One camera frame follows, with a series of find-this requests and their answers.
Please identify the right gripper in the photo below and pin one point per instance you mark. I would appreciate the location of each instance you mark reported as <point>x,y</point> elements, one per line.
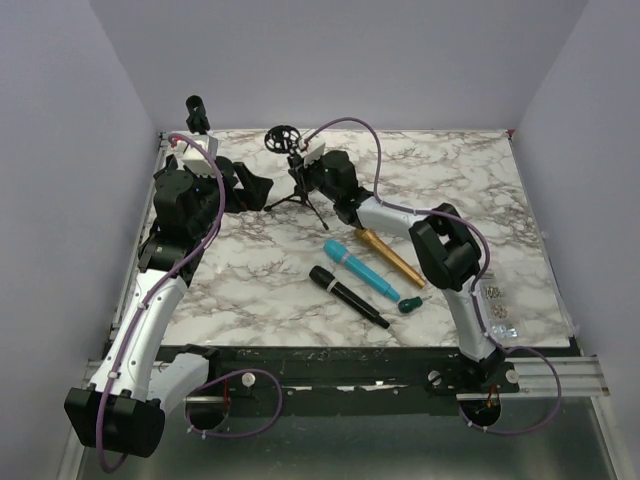
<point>309,168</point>

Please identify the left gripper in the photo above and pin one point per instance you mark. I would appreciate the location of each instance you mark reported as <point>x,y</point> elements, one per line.
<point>252,196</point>

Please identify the black tripod mic stand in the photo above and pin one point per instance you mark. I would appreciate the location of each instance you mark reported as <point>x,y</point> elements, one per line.
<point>285,140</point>

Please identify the gold microphone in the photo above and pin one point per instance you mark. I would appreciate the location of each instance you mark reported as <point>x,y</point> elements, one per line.
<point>371,240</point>

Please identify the blue microphone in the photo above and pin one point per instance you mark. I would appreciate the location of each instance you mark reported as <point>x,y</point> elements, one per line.
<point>337,252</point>

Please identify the black microphone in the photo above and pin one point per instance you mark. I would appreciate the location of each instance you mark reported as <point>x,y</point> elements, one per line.
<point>328,282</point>

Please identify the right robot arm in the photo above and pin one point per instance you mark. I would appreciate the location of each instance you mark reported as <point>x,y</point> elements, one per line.
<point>448,254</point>

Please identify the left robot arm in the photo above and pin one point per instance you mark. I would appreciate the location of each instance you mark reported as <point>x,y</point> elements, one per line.
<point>124,407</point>

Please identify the clear plastic screw box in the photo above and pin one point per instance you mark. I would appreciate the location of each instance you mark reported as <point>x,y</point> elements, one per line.
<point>502,314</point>

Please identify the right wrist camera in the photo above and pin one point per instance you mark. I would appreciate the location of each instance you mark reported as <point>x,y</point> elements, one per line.
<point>312,151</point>

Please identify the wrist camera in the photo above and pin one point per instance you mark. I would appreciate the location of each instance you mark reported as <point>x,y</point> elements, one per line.
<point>192,158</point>
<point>312,151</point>

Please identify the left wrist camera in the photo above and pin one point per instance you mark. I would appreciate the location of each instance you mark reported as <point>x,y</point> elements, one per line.
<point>192,158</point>

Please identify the green handled screwdriver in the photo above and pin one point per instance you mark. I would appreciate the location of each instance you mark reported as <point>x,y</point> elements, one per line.
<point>408,305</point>

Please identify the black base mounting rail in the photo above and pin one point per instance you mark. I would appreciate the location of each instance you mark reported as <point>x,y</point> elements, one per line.
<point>344,381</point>

